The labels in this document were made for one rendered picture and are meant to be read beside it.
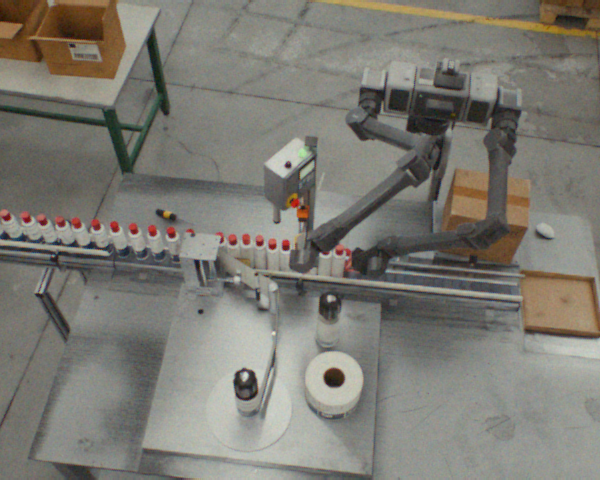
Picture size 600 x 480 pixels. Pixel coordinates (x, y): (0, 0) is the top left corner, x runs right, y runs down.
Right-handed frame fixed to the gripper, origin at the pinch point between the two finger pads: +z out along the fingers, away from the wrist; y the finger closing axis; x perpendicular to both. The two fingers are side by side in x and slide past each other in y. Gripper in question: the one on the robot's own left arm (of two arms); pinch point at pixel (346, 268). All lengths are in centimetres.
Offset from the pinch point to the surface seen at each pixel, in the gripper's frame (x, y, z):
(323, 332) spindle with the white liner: -8.6, 32.1, -0.6
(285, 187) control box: -49, 1, -23
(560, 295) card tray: 75, -4, -47
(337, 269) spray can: -4.5, 2.6, -0.1
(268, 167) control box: -57, -3, -23
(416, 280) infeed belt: 25.9, -1.3, -13.6
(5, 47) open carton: -141, -119, 123
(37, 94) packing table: -119, -95, 115
